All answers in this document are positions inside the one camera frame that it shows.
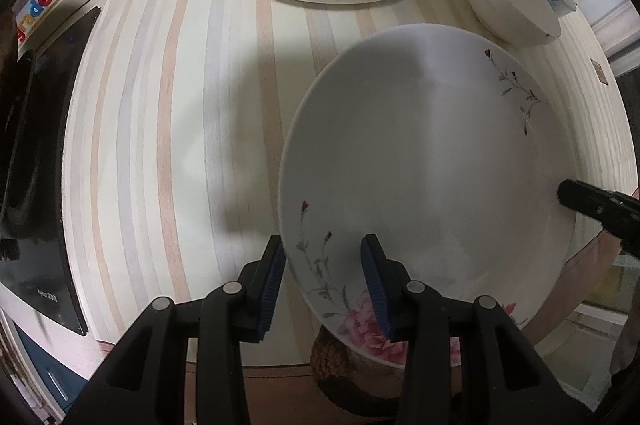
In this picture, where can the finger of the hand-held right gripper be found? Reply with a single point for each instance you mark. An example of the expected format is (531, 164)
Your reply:
(600, 205)

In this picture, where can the blue kitchen cabinet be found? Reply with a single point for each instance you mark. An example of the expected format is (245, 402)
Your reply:
(45, 370)

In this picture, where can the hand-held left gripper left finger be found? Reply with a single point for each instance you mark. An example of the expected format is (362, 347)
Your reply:
(270, 290)

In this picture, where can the black glass cooktop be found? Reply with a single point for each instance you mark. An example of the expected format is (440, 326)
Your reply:
(35, 155)

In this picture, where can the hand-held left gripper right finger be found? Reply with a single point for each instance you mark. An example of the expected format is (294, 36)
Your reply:
(377, 290)

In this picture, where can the small brown cloth label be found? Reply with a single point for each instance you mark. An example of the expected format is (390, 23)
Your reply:
(598, 71)

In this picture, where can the white floral plate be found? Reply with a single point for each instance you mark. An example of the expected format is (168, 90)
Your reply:
(425, 155)

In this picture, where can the striped tablecloth with cat print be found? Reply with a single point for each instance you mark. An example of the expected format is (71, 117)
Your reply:
(175, 105)

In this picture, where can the colourful character wall sticker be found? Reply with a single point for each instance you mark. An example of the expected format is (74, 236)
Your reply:
(35, 17)

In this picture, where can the white door frame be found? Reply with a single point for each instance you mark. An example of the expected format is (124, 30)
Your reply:
(617, 25)

